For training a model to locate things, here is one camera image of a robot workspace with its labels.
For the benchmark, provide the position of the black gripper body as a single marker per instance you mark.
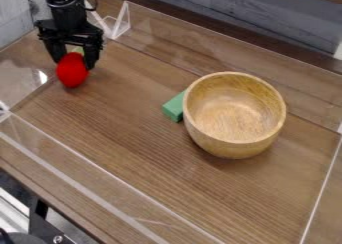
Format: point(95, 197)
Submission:
point(68, 28)

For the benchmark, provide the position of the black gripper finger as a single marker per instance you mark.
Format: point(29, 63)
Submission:
point(91, 54)
point(56, 49)

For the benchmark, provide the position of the red felt strawberry toy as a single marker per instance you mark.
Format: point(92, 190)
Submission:
point(71, 70)

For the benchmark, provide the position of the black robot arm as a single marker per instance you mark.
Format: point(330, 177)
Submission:
point(68, 28)

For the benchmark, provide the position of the green foam block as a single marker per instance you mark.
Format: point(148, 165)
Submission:
point(172, 108)

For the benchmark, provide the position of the wooden bowl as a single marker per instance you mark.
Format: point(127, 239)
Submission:
point(234, 114)

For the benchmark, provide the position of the clear acrylic corner bracket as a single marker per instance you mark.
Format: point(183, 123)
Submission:
point(113, 26)

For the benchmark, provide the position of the black metal table bracket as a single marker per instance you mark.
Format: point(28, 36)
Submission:
point(41, 228)

